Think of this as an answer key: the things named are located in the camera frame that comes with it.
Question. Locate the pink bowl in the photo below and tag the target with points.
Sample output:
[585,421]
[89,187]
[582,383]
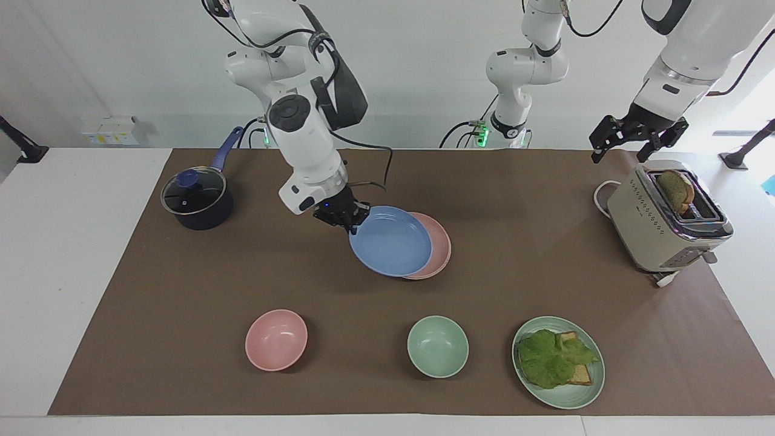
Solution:
[276,340]

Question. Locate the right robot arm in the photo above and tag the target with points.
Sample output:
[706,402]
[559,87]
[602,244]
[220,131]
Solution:
[303,145]

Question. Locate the glass lid with blue knob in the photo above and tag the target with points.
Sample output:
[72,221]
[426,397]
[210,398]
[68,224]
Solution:
[192,191]

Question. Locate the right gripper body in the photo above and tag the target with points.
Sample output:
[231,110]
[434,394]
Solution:
[340,203]

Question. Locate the toast slice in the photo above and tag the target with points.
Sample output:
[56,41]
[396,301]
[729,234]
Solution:
[582,375]

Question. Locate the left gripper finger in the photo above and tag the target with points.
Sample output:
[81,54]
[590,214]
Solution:
[608,134]
[666,138]

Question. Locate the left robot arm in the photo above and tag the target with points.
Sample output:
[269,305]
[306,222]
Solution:
[524,66]

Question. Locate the green lettuce leaf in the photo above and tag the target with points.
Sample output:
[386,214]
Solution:
[551,360]

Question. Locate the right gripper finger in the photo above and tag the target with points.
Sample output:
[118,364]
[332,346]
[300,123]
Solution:
[364,213]
[349,226]

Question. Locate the beige toaster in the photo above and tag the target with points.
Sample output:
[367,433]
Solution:
[651,227]

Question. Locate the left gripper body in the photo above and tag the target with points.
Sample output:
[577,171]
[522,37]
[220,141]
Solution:
[651,121]

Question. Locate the green bowl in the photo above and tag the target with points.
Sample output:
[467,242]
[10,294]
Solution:
[438,346]

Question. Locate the dark blue saucepan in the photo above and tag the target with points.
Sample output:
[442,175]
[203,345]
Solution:
[206,215]

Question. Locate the pink plate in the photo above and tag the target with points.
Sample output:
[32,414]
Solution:
[441,245]

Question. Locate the green plate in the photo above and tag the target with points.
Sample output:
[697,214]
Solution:
[569,396]

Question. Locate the black stand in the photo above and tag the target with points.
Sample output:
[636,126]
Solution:
[742,156]
[24,148]

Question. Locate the blue plate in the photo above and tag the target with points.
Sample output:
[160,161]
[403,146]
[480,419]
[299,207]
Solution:
[390,242]

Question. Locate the brown bread slice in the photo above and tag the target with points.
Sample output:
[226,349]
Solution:
[675,189]

